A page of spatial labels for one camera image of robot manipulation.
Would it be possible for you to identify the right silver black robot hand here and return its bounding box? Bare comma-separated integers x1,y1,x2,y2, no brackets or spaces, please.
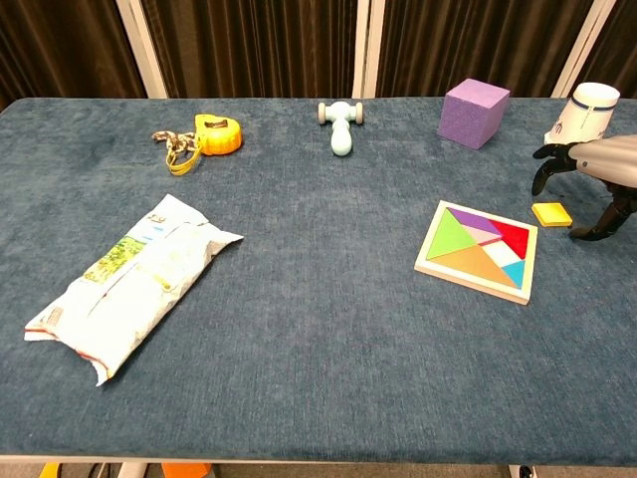
531,134,637,241

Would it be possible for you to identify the yellow square tangram piece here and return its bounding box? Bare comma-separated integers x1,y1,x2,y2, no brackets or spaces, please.
531,200,573,229

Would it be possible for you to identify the red triangle tangram piece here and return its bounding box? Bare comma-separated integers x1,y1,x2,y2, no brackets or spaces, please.
487,216,531,261

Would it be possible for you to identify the purple parallelogram tangram piece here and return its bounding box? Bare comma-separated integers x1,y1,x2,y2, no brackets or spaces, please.
447,206,505,236

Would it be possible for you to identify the pink triangle tangram piece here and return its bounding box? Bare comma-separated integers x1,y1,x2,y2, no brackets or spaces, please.
467,226,502,246

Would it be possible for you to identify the blue triangular block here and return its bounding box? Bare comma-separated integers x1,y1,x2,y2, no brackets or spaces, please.
501,259,528,291

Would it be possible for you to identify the orange triangle tangram piece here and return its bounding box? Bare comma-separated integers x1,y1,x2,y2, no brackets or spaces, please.
427,244,520,290

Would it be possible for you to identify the green triangle tangram piece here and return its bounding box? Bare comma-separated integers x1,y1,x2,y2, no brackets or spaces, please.
426,207,479,261

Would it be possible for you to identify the wooden tangram puzzle tray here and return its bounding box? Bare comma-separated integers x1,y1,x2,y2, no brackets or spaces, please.
413,199,539,306

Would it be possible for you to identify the white paper cup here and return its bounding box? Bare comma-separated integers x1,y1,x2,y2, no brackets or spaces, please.
543,82,621,146

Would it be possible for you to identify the dark brown curtain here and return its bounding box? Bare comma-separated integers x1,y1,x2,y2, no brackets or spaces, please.
374,0,596,99
140,0,359,100
591,0,637,101
0,0,147,112

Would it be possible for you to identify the purple foam cube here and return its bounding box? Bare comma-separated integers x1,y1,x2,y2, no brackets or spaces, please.
437,78,512,150

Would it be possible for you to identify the light blue toy hammer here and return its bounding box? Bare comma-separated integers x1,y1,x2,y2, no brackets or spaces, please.
317,101,363,157

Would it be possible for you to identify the blue fabric tablecloth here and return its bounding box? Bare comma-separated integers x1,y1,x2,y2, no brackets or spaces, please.
0,97,637,462

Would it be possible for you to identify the yellow tape measure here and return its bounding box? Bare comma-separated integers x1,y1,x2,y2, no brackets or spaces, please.
193,114,245,157

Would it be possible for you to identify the white soft tissue pack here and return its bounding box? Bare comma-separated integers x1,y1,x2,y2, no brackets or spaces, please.
23,193,245,387

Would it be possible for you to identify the orange object under table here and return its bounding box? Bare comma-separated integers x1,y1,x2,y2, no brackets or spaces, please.
160,462,213,478

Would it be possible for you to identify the white frame post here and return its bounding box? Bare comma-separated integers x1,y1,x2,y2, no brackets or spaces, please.
550,0,619,99
351,0,386,100
114,0,169,100

